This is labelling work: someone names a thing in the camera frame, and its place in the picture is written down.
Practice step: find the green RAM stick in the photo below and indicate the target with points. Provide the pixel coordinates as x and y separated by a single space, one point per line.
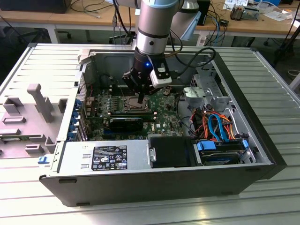
10 140

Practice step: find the grey parts rack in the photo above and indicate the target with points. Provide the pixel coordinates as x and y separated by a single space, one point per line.
35 133

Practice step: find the metal locking lever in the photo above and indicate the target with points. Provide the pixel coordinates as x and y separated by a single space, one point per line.
121 90

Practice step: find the silver power supply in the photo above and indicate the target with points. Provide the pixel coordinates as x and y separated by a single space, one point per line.
72 157

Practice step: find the tall black box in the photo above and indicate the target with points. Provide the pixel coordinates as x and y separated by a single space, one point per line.
204 9

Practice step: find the wooden desk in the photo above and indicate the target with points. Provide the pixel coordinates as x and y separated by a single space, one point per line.
77 20

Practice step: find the hard disk in blue carrier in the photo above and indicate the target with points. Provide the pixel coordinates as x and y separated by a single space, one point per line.
219 159

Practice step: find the grey metal device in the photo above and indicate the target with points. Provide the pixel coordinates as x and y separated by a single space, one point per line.
252 14

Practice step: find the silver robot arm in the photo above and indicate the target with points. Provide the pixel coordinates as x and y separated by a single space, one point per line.
152 25

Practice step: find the black silver PC case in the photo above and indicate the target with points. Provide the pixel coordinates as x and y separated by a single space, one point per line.
140 189

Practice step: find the wide black box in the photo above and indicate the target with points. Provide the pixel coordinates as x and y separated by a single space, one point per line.
35 5

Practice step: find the blue plastic clip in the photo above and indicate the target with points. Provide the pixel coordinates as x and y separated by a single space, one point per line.
42 160

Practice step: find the finned metal heatsink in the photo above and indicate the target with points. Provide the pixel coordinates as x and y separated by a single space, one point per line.
236 14

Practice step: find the black graphics card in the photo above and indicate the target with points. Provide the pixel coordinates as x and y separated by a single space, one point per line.
126 125

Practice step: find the black tripod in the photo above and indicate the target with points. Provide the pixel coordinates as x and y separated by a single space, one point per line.
286 44

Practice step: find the green motherboard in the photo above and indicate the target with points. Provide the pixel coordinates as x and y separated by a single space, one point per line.
164 112

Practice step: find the white wrist camera on bracket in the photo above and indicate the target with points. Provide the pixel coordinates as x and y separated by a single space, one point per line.
161 79

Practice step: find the round coin cell battery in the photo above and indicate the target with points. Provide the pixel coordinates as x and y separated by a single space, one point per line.
167 91

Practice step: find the small black device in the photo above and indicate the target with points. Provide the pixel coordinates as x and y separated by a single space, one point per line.
223 22

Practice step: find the silver metal bracket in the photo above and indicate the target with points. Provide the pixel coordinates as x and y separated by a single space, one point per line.
193 92

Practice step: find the CPU socket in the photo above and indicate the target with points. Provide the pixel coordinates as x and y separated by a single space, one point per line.
126 109

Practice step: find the silver green CPU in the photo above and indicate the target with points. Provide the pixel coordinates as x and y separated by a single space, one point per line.
134 103

